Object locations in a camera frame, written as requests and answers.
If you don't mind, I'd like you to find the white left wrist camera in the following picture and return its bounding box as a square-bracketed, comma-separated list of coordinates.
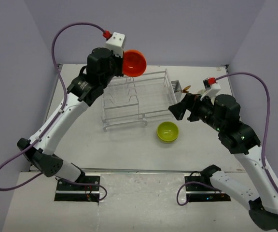
[103, 30, 126, 58]

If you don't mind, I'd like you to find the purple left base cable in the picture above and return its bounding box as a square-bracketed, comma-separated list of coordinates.
[56, 177, 108, 202]

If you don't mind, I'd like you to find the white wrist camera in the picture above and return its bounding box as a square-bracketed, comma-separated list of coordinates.
[103, 30, 126, 58]
[200, 77, 221, 101]

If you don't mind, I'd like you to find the floral leaf pattern bowl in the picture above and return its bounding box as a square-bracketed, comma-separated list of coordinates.
[197, 89, 205, 95]

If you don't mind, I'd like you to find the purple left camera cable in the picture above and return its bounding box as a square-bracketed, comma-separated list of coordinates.
[0, 22, 111, 192]

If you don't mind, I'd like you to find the white wire dish rack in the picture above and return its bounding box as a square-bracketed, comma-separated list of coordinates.
[101, 69, 177, 131]

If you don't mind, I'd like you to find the gold utensil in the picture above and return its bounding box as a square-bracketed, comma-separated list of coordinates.
[181, 85, 191, 94]

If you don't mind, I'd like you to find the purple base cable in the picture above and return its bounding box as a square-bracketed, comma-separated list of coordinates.
[56, 177, 108, 202]
[176, 181, 224, 206]

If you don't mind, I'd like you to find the grey cutlery holder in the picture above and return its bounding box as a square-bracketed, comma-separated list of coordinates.
[171, 80, 182, 102]

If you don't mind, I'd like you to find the lime green bowl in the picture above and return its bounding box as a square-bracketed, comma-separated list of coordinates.
[158, 137, 178, 144]
[156, 121, 179, 138]

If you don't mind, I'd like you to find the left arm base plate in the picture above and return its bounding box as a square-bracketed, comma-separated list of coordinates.
[54, 174, 100, 203]

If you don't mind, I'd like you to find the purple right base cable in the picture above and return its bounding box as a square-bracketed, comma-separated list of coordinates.
[176, 181, 224, 206]

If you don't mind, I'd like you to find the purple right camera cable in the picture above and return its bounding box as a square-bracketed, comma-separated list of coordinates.
[208, 72, 278, 218]

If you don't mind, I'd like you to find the orange bowl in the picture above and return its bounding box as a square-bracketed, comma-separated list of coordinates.
[122, 50, 147, 77]

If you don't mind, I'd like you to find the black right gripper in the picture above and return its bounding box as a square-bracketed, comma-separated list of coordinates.
[168, 92, 223, 131]

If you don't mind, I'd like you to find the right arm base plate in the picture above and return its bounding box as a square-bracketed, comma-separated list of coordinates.
[184, 172, 231, 203]

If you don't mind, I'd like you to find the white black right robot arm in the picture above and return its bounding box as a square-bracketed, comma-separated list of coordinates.
[168, 93, 278, 231]

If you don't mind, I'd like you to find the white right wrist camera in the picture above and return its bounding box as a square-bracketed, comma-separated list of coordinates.
[200, 77, 221, 101]

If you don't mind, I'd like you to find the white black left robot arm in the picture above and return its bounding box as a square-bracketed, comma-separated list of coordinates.
[17, 47, 123, 190]

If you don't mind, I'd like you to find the purple camera cable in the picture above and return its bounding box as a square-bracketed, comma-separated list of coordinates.
[0, 22, 111, 192]
[208, 72, 278, 218]

